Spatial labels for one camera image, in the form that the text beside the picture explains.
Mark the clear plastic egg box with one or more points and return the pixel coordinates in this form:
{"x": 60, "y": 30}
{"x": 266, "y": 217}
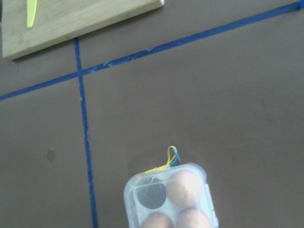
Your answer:
{"x": 145, "y": 193}

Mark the brown egg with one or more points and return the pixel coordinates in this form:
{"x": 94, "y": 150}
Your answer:
{"x": 157, "y": 220}

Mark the brown egg upper slot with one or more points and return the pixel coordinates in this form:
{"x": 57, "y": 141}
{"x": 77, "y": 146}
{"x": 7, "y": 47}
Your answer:
{"x": 184, "y": 188}

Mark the brown egg slot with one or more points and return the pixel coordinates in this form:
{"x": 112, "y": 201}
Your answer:
{"x": 184, "y": 188}
{"x": 192, "y": 218}

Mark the brown egg lower slot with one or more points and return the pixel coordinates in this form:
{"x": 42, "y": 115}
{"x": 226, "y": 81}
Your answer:
{"x": 192, "y": 218}

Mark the yellow rubber band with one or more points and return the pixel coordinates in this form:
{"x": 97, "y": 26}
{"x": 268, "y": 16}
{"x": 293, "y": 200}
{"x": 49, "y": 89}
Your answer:
{"x": 167, "y": 164}

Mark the blue rubber band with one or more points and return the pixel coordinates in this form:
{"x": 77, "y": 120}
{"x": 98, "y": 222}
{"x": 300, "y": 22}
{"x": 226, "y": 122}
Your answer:
{"x": 176, "y": 160}

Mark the wooden cutting board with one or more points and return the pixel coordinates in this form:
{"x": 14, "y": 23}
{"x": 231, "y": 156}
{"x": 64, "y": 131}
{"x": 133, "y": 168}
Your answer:
{"x": 60, "y": 20}

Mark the yellow plastic knife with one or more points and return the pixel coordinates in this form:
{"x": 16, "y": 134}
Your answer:
{"x": 31, "y": 12}

